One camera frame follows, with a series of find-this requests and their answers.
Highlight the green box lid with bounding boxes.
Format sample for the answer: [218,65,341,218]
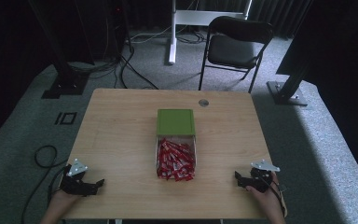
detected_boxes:
[156,108,197,137]

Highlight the black folding chair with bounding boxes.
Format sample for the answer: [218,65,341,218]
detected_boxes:
[198,16,275,94]

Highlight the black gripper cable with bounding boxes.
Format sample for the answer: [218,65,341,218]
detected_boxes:
[260,172,287,217]
[21,145,71,224]

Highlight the white drawer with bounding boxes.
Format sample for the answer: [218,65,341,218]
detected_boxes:
[155,133,198,180]

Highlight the light floor cables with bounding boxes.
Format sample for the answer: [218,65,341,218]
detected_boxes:
[130,25,207,45]

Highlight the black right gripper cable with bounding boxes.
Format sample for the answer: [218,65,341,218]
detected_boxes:
[260,172,287,217]

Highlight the person's left hand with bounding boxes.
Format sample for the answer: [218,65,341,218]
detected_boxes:
[52,188,84,208]

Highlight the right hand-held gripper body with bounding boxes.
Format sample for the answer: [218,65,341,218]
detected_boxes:
[245,159,282,193]

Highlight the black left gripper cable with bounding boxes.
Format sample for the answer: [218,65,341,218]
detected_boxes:
[21,145,71,224]

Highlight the pile of red packets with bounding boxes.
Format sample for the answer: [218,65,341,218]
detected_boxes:
[156,137,197,182]

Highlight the dark curtain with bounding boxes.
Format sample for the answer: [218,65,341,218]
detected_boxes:
[195,0,312,39]

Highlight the bundle of black floor cables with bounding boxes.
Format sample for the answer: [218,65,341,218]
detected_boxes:
[68,46,160,91]

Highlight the white desk frame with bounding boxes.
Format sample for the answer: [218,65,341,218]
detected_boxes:
[167,0,254,65]

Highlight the person's right hand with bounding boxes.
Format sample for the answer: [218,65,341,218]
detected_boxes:
[245,172,281,203]

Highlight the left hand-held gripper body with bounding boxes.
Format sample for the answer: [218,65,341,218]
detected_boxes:
[59,158,99,197]

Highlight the black metal stand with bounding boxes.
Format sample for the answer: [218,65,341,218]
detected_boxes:
[266,0,315,107]
[27,0,90,100]

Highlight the dark computer tower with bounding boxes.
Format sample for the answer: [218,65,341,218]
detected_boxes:
[104,0,132,54]

